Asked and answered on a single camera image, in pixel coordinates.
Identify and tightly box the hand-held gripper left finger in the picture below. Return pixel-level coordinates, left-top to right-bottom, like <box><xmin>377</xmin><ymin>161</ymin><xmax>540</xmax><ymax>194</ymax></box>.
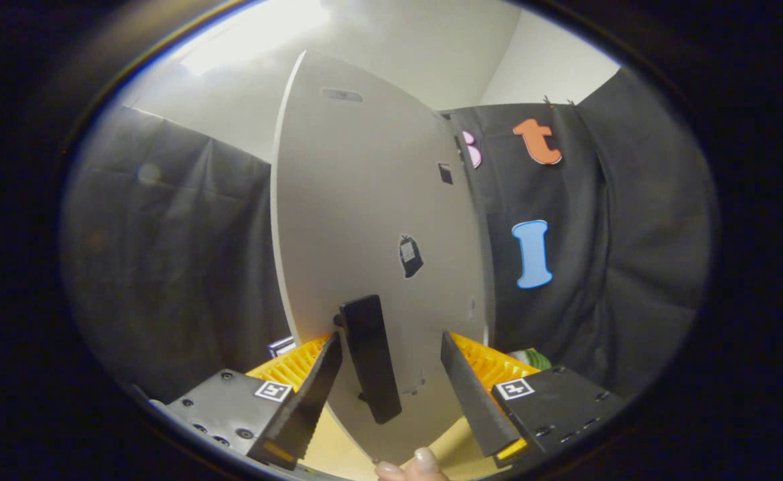
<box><xmin>148</xmin><ymin>332</ymin><xmax>343</xmax><ymax>472</ymax></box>

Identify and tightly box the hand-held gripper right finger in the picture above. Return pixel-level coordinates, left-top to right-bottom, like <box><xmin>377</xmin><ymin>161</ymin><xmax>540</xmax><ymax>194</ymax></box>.
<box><xmin>440</xmin><ymin>331</ymin><xmax>633</xmax><ymax>470</ymax></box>

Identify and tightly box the black door handle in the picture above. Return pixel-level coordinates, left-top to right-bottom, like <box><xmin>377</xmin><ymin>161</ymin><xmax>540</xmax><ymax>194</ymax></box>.
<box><xmin>335</xmin><ymin>295</ymin><xmax>404</xmax><ymax>425</ymax></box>

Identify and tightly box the grey shoe cabinet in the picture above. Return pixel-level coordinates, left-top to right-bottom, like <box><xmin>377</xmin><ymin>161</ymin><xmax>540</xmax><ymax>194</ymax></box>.
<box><xmin>440</xmin><ymin>110</ymin><xmax>499</xmax><ymax>348</ymax></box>

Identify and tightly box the white shoe cabinet door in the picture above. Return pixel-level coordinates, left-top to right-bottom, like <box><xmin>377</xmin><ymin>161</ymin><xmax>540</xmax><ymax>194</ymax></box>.
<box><xmin>270</xmin><ymin>50</ymin><xmax>496</xmax><ymax>466</ymax></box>

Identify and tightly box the red green white object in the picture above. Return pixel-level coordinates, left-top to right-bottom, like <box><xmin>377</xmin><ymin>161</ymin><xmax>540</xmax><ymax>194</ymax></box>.
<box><xmin>506</xmin><ymin>347</ymin><xmax>553</xmax><ymax>372</ymax></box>

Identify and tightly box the black backdrop cloth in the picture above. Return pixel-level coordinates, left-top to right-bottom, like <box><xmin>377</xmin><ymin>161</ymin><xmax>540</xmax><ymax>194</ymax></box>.
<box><xmin>64</xmin><ymin>67</ymin><xmax>716</xmax><ymax>402</ymax></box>

